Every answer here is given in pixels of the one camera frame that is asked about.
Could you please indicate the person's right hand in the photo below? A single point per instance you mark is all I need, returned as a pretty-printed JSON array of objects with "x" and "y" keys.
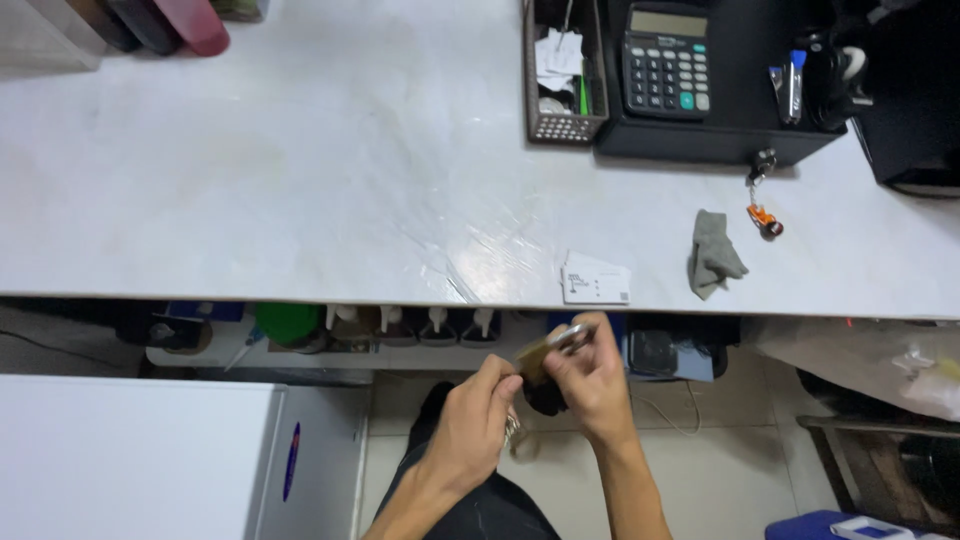
[{"x": 596, "y": 390}]

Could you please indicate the person's left hand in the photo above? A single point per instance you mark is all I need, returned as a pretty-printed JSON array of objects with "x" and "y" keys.
[{"x": 469, "y": 431}]

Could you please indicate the silver key bunch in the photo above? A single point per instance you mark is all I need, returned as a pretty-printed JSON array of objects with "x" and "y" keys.
[{"x": 514, "y": 433}]

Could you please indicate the brass padlock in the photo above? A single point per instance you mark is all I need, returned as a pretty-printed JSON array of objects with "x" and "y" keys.
[{"x": 536, "y": 361}]

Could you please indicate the black pouch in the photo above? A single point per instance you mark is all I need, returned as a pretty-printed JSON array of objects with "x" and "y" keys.
[{"x": 545, "y": 399}]

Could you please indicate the black device on blue box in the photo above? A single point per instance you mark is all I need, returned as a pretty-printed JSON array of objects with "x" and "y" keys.
[{"x": 664, "y": 352}]

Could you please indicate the person's black trousers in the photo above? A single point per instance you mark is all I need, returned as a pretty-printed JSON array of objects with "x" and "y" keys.
[{"x": 480, "y": 517}]

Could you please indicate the stack of white cards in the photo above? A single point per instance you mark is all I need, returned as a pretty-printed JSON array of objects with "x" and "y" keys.
[{"x": 596, "y": 281}]

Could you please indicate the low shelf with pump bottles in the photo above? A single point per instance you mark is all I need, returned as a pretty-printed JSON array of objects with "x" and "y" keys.
[{"x": 337, "y": 334}]

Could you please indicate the grey cloth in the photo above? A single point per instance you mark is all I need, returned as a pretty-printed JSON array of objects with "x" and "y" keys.
[{"x": 712, "y": 255}]

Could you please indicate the clear plastic bag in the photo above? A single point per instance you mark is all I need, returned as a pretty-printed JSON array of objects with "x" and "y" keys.
[{"x": 870, "y": 364}]

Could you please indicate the blue cooler box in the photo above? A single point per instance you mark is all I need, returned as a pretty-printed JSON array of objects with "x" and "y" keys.
[{"x": 847, "y": 526}]

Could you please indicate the wooden stool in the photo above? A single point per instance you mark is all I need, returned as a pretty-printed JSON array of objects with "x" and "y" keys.
[{"x": 885, "y": 469}]

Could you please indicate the brown woven basket with papers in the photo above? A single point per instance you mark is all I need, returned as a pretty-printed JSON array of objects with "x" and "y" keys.
[{"x": 566, "y": 90}]

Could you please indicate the black cash drawer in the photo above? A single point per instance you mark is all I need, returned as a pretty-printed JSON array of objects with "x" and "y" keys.
[{"x": 742, "y": 112}]

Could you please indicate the white chest freezer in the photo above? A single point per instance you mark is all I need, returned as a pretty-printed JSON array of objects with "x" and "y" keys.
[{"x": 150, "y": 457}]

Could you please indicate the black desk calculator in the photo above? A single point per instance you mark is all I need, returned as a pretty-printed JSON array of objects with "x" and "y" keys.
[{"x": 666, "y": 64}]

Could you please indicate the black printer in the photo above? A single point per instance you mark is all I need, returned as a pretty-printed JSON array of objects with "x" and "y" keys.
[{"x": 911, "y": 90}]

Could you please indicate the dark bottle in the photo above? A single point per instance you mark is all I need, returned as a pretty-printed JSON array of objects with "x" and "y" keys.
[
  {"x": 101, "y": 21},
  {"x": 146, "y": 22}
]

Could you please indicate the clear plastic box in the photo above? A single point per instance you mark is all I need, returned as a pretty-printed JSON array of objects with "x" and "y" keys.
[{"x": 49, "y": 34}]

